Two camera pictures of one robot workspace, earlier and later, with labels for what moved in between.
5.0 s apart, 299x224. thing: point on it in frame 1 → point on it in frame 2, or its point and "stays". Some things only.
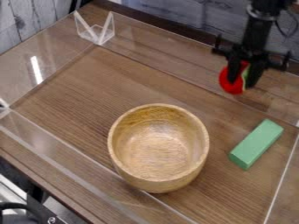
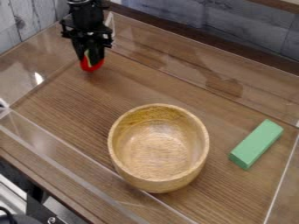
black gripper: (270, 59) → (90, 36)
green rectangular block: (256, 143) stays
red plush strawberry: (236, 87) → (90, 52)
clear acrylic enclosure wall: (118, 125) stays
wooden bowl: (160, 144) stays
